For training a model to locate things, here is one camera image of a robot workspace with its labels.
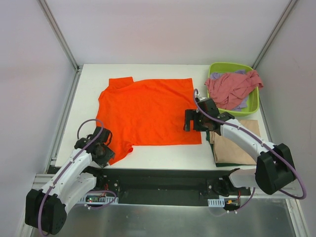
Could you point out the folded dark green t shirt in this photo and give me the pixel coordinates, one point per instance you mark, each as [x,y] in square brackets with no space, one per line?
[208,137]

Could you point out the right aluminium frame post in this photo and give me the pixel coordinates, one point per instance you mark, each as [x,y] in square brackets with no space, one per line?
[275,31]

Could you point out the green plastic basin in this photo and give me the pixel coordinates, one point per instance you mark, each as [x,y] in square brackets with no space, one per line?
[253,101]

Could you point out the orange t shirt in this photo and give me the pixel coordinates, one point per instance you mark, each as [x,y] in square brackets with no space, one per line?
[148,112]

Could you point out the left aluminium frame post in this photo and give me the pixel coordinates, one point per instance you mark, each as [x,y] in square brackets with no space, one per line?
[58,33]

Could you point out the lavender t shirt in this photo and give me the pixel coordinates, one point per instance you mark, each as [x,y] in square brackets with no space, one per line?
[225,90]

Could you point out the left aluminium table rail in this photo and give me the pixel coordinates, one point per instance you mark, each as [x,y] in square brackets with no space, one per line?
[63,119]

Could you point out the left white cable duct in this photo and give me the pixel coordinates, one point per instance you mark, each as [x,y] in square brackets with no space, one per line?
[106,199]

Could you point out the pink t shirt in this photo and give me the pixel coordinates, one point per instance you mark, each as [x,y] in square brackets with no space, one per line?
[251,81]

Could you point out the folded beige t shirt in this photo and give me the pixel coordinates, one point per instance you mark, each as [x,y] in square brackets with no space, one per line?
[232,150]

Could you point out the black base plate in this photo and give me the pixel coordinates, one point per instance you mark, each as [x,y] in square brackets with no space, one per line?
[164,187]

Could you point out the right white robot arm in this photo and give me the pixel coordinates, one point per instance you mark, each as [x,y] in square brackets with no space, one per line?
[274,165]

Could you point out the white cable duct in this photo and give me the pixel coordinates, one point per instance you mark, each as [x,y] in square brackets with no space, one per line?
[216,202]
[106,199]

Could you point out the right white cable duct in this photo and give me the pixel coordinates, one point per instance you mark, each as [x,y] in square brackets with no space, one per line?
[216,202]

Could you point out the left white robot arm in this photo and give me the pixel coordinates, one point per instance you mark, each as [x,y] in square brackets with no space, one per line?
[47,208]

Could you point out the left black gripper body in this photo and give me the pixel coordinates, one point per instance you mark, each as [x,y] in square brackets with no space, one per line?
[106,135]

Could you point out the aluminium frame post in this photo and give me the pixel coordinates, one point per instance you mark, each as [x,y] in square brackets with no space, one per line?
[58,33]
[275,31]

